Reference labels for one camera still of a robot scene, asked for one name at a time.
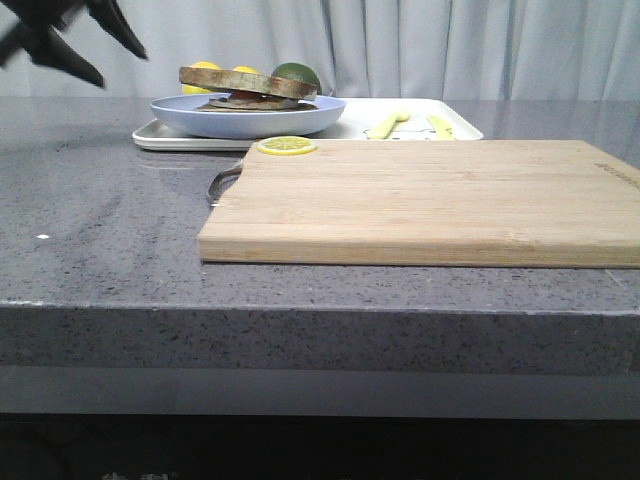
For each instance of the left yellow lemon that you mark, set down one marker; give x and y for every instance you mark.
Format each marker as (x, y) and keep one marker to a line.
(190, 89)

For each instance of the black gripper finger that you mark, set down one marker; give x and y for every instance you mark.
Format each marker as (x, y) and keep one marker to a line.
(109, 16)
(46, 48)

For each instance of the white rectangular tray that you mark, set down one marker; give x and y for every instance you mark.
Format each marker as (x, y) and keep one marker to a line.
(359, 115)

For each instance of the yellow lemon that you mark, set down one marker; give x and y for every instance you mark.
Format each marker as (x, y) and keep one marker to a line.
(190, 89)
(245, 69)

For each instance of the right yellow lemon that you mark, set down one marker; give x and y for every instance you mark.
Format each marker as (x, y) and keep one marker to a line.
(245, 69)

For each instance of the yellow plastic knife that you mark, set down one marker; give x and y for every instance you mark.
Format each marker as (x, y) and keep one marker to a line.
(443, 130)

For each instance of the bread slice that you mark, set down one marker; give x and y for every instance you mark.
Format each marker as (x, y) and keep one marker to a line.
(263, 104)
(229, 80)

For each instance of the green lime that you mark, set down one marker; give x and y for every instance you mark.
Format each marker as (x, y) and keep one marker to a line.
(298, 72)

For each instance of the grey curtain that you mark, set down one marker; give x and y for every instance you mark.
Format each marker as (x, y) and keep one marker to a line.
(452, 50)

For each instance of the metal cutting board handle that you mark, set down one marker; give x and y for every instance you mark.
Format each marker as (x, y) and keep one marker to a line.
(221, 182)

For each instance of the yellow plastic fork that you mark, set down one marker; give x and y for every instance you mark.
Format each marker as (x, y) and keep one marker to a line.
(384, 128)

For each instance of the wooden cutting board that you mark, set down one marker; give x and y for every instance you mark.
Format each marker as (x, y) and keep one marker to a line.
(488, 203)

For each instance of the light blue plate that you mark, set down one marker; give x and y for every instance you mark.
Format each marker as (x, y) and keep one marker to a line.
(184, 113)

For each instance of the fried egg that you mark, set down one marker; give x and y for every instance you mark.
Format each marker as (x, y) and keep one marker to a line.
(244, 96)

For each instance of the lemon slice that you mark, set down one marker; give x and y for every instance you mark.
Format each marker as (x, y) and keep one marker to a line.
(286, 145)

